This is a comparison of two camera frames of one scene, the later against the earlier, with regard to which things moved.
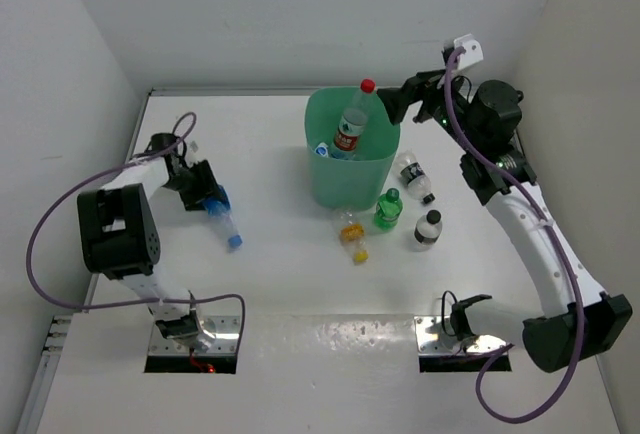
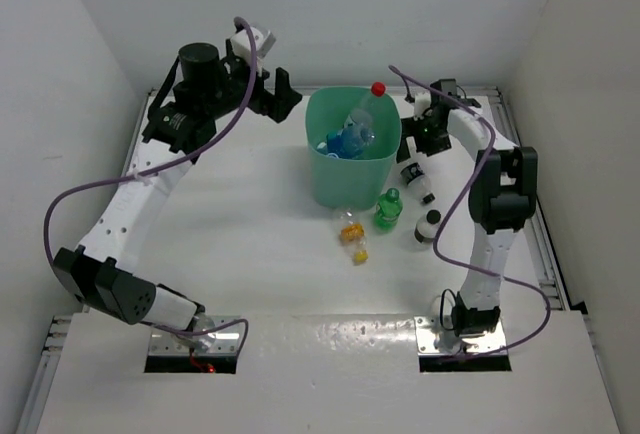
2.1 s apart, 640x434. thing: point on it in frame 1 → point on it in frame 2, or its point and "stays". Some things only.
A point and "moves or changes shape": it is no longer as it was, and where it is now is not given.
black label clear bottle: (418, 183) stays
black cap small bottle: (428, 228) stays
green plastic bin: (349, 183) stays
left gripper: (206, 186) → (273, 104)
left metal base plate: (226, 329) stays
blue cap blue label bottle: (219, 207) → (349, 142)
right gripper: (426, 86) → (410, 128)
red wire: (209, 368) stays
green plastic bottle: (388, 209) stays
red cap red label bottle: (352, 122) moves or changes shape
